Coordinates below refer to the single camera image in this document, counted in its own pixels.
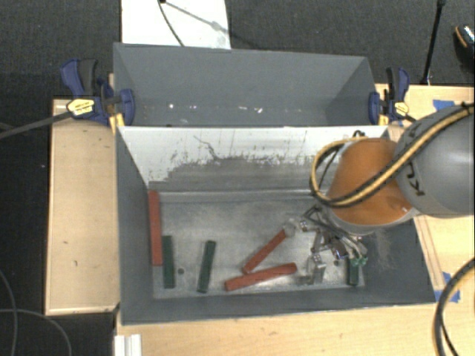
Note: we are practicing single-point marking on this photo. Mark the grey metal bin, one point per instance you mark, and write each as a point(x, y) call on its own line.
point(237, 87)

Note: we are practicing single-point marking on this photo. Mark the pale wood board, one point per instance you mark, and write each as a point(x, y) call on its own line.
point(81, 213)

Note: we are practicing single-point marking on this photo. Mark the red-brown flat block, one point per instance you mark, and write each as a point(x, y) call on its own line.
point(155, 228)
point(259, 277)
point(264, 251)

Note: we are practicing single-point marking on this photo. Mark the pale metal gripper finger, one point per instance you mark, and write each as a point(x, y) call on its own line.
point(294, 228)
point(317, 270)

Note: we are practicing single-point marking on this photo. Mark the dark green flat block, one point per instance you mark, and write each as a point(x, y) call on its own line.
point(168, 262)
point(206, 267)
point(353, 274)

